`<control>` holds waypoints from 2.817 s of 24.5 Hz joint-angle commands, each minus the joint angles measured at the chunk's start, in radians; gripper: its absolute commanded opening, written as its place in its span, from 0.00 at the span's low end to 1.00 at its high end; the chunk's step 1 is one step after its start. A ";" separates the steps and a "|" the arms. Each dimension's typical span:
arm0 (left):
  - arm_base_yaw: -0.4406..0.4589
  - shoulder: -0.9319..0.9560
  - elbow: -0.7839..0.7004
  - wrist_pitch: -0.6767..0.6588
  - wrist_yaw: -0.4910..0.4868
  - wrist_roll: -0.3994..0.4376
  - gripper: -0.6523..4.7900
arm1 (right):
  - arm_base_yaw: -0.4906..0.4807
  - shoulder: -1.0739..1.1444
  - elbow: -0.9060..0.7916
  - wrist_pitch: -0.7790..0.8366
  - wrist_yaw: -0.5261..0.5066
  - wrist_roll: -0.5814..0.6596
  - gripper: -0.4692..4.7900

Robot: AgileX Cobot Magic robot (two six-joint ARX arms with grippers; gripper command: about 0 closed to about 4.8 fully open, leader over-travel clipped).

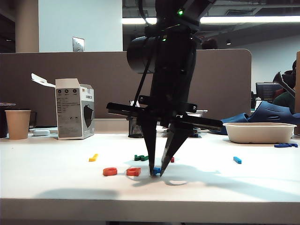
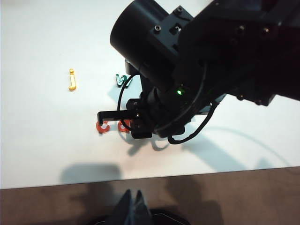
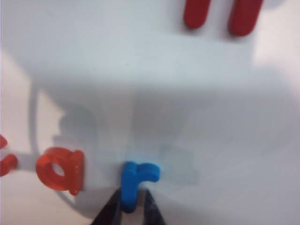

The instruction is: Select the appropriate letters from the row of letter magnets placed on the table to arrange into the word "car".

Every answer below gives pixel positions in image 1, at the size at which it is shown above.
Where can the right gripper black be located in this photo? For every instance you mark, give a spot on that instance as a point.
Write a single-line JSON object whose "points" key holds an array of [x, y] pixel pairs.
{"points": [[171, 100]]}

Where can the blue r-shaped magnet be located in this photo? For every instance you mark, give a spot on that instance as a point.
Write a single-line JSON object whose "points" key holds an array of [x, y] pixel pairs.
{"points": [[156, 170]]}

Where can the orange a-shaped magnet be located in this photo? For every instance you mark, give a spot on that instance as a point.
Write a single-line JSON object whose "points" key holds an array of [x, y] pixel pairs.
{"points": [[132, 174]]}

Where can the orange o-shaped magnet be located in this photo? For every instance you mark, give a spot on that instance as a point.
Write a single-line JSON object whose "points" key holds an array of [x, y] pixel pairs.
{"points": [[109, 174]]}

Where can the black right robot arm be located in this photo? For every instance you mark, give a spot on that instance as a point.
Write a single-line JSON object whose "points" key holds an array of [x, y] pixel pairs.
{"points": [[173, 51]]}

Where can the flat letter magnet tray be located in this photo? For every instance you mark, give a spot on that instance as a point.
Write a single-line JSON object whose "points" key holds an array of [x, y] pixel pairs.
{"points": [[198, 135], [198, 131]]}

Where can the yellow letter magnet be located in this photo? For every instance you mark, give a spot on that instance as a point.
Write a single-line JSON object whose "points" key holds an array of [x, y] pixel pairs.
{"points": [[93, 158]]}

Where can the dark blue letter magnet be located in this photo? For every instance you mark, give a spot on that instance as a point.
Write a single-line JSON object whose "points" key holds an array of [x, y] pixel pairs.
{"points": [[282, 145]]}

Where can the red h-shaped magnet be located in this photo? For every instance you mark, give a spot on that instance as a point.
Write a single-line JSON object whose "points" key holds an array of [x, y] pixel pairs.
{"points": [[172, 159]]}

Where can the green w-shaped magnet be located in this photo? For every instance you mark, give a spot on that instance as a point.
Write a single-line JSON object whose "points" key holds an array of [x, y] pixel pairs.
{"points": [[138, 158]]}

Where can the black mesh pen holder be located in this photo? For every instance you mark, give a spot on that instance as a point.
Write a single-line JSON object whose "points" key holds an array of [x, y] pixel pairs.
{"points": [[134, 129]]}

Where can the navy blue rubber slipper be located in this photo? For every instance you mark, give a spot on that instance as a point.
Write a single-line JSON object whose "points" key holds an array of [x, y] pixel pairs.
{"points": [[269, 112], [234, 118]]}

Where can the blue l-shaped magnet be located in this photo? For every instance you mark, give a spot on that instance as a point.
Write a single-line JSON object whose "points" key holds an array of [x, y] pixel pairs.
{"points": [[237, 160]]}

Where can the beige pulp food tray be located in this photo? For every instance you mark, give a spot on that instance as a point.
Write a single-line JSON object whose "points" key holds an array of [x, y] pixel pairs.
{"points": [[257, 133]]}

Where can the grey white mask box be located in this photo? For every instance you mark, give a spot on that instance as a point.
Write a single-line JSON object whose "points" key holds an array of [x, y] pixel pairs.
{"points": [[70, 112]]}

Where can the person in white shirt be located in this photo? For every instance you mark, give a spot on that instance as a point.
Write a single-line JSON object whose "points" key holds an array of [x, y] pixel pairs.
{"points": [[209, 44]]}

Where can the black computer monitor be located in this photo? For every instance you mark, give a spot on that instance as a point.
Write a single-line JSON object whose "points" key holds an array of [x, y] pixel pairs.
{"points": [[266, 91]]}

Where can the brown desk partition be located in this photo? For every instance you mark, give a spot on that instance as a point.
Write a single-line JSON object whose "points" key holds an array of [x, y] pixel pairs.
{"points": [[70, 70]]}

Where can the seated person green shirt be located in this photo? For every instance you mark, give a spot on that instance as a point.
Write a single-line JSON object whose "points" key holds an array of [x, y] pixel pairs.
{"points": [[284, 100]]}

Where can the dark angled stand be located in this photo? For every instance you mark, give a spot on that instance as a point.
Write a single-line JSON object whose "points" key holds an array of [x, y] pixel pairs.
{"points": [[284, 83]]}

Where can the brown cardboard box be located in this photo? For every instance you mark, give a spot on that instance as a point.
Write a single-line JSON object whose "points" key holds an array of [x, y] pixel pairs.
{"points": [[298, 93]]}

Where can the brown paper cup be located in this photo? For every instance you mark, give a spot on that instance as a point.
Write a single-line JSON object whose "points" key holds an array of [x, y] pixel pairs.
{"points": [[18, 126]]}

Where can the long ceiling light strip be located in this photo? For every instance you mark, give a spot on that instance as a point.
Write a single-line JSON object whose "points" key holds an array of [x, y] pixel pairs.
{"points": [[246, 19]]}

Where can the black cup with foil lid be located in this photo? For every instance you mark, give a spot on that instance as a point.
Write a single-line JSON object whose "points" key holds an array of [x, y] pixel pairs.
{"points": [[2, 122]]}

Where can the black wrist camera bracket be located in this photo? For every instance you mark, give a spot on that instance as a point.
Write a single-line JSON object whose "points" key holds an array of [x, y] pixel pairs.
{"points": [[143, 99]]}

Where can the metal wall switch plate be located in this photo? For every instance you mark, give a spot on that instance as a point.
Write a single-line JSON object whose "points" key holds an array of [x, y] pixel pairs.
{"points": [[78, 44]]}

